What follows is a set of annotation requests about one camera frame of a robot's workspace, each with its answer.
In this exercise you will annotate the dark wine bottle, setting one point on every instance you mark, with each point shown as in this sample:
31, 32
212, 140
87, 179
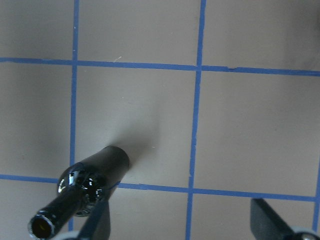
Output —
77, 189

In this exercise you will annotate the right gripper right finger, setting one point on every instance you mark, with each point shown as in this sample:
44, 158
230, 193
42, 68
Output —
266, 223

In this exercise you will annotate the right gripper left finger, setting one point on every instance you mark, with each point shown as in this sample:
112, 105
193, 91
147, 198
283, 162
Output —
98, 224

